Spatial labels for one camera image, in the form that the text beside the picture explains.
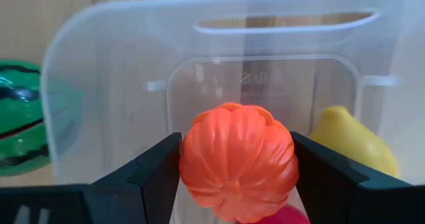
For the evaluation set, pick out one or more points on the red toy bell pepper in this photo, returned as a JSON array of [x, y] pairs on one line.
[[282, 217]]

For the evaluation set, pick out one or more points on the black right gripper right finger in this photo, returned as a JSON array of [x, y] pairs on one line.
[[348, 200]]

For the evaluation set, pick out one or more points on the yellow toy lemon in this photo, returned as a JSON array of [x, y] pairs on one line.
[[352, 141]]

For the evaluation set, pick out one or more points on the orange toy tangerine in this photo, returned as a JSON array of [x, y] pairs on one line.
[[239, 164]]

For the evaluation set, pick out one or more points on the clear plastic tupperware container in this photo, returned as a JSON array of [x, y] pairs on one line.
[[133, 84]]

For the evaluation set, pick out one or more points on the green striped toy watermelon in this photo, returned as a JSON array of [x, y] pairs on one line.
[[20, 117]]

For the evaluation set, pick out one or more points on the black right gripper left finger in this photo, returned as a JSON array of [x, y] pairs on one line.
[[99, 204]]

